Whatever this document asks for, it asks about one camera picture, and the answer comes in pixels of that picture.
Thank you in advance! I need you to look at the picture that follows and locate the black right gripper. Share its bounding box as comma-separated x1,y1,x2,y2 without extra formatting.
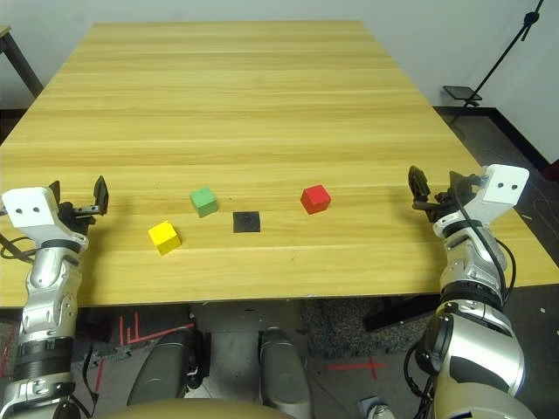
407,164,481,224

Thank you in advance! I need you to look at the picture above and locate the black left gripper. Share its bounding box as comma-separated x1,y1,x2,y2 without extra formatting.
47,175,110,237

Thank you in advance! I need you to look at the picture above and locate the yellow wooden block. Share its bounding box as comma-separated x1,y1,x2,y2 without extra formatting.
147,219,183,258

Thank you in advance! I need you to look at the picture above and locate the red wooden block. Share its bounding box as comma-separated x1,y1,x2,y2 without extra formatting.
300,183,332,216

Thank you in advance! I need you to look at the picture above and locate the green wooden block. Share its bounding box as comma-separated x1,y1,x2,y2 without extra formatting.
189,186,219,219

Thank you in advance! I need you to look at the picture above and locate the black flat stand plate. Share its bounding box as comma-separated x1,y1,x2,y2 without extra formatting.
441,84,484,103

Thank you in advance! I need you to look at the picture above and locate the black table foot beam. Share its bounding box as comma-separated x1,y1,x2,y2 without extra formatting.
362,295,443,332

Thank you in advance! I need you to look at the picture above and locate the black square marker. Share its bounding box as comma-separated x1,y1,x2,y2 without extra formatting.
231,210,262,235

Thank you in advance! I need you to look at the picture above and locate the dark speckled mat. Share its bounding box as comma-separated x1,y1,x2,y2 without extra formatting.
300,299,434,360

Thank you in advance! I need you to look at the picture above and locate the black tripod stand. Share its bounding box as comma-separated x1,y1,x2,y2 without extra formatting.
462,0,547,108

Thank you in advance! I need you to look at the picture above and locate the grey left robot leg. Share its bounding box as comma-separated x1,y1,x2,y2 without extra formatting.
126,326,206,407

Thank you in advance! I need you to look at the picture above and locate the grey robot leg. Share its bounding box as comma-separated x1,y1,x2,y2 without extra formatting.
126,326,206,407
259,326,314,418

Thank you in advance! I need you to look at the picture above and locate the small grey device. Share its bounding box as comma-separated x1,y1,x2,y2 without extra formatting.
357,395,397,419

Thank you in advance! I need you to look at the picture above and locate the tan robot torso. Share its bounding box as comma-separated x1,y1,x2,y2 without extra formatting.
98,397,280,419

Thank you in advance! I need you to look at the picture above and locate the grey right robot leg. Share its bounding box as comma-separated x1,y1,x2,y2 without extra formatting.
259,326,314,418

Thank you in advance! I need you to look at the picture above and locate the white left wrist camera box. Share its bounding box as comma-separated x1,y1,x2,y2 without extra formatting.
1,186,89,255

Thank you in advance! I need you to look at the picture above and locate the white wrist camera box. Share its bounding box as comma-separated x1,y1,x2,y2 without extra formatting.
1,186,89,255
461,163,531,230

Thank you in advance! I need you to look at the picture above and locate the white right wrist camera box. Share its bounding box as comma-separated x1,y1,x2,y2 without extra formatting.
461,163,531,230

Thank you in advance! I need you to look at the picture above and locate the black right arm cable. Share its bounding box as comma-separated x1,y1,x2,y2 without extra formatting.
452,185,517,305

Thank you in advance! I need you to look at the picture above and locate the wooden side table black frame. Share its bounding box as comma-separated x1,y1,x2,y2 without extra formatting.
0,24,45,100

